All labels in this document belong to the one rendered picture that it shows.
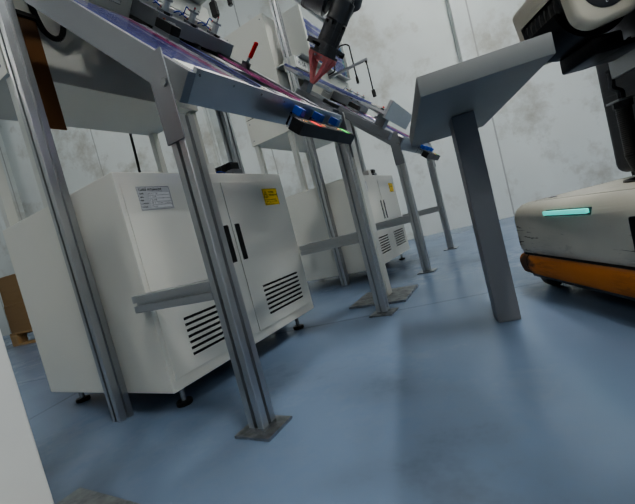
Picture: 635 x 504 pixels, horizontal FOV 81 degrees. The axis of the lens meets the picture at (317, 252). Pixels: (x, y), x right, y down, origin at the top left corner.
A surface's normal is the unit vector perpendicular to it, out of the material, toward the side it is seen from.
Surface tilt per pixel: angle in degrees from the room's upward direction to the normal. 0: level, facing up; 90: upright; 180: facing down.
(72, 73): 90
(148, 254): 90
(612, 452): 0
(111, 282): 90
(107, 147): 90
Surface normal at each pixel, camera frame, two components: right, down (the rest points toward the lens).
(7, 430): 0.84, -0.18
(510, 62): -0.22, 0.11
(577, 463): -0.25, -0.97
